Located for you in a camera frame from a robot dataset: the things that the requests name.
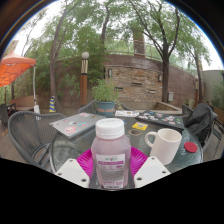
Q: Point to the yellow card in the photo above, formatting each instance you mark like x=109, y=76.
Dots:
x=140, y=126

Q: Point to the black jacket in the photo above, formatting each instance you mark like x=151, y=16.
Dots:
x=200, y=121

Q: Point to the silver laptop with stickers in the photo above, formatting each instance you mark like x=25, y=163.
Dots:
x=76, y=124

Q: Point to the dark laptop with stickers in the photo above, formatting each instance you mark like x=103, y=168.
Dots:
x=160, y=118

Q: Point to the tall tree with dark trunk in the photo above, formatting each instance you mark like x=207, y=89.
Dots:
x=165, y=66

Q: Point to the round brown table hole cover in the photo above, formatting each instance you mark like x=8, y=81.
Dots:
x=134, y=132

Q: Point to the white ribbed mug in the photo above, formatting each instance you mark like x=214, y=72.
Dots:
x=167, y=146

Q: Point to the green plant in teal pot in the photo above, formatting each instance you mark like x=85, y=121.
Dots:
x=105, y=100

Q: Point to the tall tree with grey trunk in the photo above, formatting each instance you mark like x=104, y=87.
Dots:
x=53, y=76

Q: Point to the flat round red coaster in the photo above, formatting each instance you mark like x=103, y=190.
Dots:
x=191, y=147

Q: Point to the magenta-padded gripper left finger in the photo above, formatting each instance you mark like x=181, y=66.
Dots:
x=71, y=171

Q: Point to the blue and yellow striped cone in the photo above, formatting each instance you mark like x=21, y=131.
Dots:
x=52, y=104

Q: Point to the wooden lamp post with globe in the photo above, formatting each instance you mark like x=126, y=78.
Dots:
x=84, y=83

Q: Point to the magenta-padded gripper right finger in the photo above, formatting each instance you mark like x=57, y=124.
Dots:
x=151, y=170

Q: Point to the orange canopy tent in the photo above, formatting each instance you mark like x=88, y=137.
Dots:
x=15, y=68

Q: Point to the white printed paper sheet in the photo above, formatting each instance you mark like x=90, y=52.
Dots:
x=126, y=113

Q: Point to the grey wall utility box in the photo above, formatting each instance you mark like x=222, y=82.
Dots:
x=170, y=96

